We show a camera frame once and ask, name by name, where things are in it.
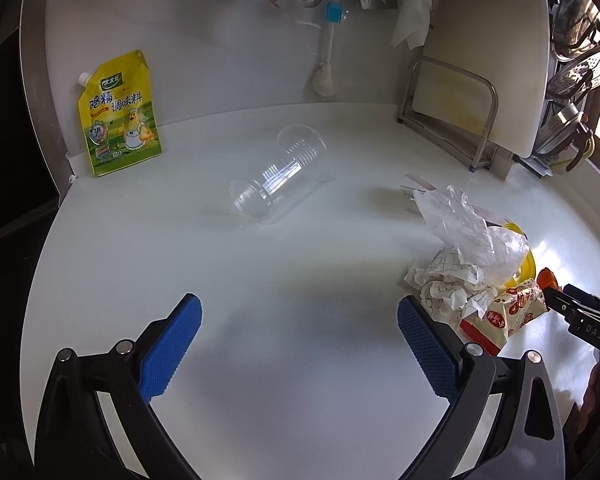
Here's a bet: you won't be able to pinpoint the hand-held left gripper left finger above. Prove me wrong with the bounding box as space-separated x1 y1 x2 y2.
34 292 203 480

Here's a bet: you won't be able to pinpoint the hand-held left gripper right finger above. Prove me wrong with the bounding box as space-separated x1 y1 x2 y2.
396 295 566 480

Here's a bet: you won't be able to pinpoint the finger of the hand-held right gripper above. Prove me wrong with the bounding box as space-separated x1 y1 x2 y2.
562 283 600 317
544 286 583 325

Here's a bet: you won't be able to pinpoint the small red-orange wrapper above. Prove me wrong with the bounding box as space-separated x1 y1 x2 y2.
536 266 562 291

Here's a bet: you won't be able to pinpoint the yellow plastic lid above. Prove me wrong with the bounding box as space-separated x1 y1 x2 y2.
495 221 537 288

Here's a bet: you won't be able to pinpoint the red and white snack wrapper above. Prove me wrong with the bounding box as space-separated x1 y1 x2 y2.
459 280 548 353

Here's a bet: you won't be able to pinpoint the printed paper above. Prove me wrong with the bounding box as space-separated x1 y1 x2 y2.
405 247 498 326

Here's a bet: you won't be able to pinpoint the clear plastic bag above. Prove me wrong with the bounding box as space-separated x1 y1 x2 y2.
412 185 531 291

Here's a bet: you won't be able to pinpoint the clear plastic cup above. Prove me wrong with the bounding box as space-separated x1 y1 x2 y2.
229 123 331 223

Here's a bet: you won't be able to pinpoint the person's right hand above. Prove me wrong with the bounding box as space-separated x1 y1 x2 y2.
575 355 600 436

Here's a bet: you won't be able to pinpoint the wrapped disposable chopsticks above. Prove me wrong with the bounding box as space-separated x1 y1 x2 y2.
402 173 513 228

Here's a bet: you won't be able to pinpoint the round metal strainer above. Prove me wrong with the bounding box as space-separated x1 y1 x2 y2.
535 102 588 158

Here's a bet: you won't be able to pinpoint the metal cutting board rack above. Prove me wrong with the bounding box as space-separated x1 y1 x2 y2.
397 57 498 173

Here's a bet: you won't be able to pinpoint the metal steamer basket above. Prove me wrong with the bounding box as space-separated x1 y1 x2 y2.
547 45 600 96

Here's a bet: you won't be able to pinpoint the yellow seasoning pouch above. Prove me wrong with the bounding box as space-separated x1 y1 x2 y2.
76 50 163 178

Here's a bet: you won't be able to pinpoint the white cutting board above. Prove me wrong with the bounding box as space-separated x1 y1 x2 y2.
411 0 551 158

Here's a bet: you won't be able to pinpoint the white bottle brush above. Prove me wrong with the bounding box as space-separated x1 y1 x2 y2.
307 0 343 98

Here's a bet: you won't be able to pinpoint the white cloth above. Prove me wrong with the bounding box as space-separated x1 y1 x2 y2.
391 0 433 51

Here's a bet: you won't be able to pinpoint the black wire dish rack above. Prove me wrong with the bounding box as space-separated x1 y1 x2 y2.
522 0 600 177

